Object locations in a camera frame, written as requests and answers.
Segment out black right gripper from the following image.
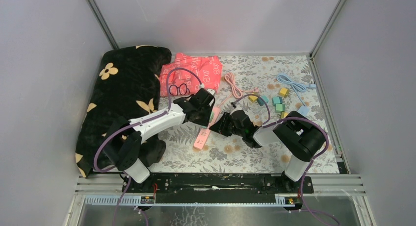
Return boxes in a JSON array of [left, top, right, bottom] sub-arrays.
[[209, 112, 244, 137]]

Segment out yellow USB charger plug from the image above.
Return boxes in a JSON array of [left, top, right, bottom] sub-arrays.
[[248, 95, 258, 102]]

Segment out teal USB charger plug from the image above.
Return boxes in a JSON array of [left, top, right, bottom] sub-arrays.
[[257, 96, 269, 106]]

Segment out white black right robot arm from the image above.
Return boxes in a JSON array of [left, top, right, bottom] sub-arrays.
[[209, 109, 328, 193]]

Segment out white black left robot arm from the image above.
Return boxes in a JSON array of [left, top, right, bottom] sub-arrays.
[[96, 88, 215, 192]]

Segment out yellow charger plug near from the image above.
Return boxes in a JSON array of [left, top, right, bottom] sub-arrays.
[[280, 112, 288, 119]]

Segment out yellow charger plug far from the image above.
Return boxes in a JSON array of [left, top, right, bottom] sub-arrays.
[[279, 87, 290, 98]]

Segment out black eyeglasses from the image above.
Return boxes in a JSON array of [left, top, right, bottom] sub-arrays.
[[168, 83, 190, 96]]

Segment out pink power strip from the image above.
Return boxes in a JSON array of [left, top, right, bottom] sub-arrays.
[[193, 107, 220, 150]]

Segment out pink patterned cloth bag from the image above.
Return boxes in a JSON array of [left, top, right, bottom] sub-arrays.
[[159, 53, 223, 97]]

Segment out light blue power strip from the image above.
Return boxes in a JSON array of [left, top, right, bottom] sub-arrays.
[[297, 105, 310, 117]]

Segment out black floral plush blanket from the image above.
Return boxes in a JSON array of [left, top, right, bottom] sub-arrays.
[[75, 45, 172, 178]]

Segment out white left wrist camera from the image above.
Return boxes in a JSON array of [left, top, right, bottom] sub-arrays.
[[200, 85, 216, 96]]

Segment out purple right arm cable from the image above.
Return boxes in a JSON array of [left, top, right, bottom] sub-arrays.
[[231, 94, 340, 226]]

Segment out pink power strip cable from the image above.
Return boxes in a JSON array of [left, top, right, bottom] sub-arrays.
[[216, 72, 260, 110]]

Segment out light blue power cable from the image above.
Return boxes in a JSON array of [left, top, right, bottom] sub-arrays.
[[275, 73, 316, 107]]

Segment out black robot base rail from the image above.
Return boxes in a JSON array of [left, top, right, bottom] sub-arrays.
[[122, 173, 314, 194]]

